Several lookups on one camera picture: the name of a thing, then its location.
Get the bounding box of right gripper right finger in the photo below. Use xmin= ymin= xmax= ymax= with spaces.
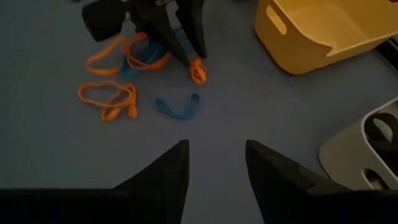
xmin=245 ymin=139 xmax=352 ymax=224

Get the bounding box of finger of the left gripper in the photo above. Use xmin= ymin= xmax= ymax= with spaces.
xmin=175 ymin=0 xmax=208 ymax=59
xmin=133 ymin=6 xmax=191 ymax=68

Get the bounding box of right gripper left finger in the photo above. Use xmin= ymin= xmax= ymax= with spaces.
xmin=113 ymin=139 xmax=190 ymax=224

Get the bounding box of blue rubber band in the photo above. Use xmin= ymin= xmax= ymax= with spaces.
xmin=119 ymin=27 xmax=195 ymax=79
xmin=154 ymin=92 xmax=202 ymax=121

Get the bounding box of wide black rubber band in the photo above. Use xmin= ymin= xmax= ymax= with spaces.
xmin=366 ymin=139 xmax=398 ymax=190
xmin=363 ymin=111 xmax=398 ymax=147

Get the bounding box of white plastic basket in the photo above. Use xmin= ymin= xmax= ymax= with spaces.
xmin=318 ymin=96 xmax=398 ymax=191

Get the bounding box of yellow plastic basket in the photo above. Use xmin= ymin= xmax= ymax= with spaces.
xmin=253 ymin=0 xmax=398 ymax=76

